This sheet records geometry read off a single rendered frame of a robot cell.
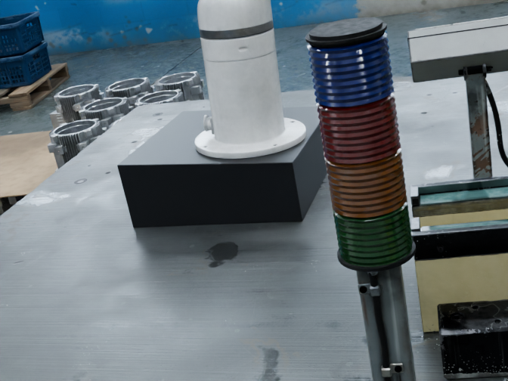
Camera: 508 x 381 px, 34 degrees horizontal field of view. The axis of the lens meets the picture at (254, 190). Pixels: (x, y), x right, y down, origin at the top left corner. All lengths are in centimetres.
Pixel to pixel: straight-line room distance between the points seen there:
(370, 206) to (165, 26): 660
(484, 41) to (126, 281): 61
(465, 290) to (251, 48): 55
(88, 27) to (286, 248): 636
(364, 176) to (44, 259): 86
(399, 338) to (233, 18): 71
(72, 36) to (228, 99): 630
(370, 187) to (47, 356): 61
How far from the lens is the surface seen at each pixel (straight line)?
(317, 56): 61
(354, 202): 64
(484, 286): 97
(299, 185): 130
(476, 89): 119
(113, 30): 740
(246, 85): 132
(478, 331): 89
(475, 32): 117
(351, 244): 65
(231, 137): 135
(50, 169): 334
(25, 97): 594
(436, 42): 116
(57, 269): 135
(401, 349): 72
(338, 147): 62
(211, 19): 131
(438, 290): 97
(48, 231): 151
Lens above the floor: 135
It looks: 22 degrees down
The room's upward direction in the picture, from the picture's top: 11 degrees counter-clockwise
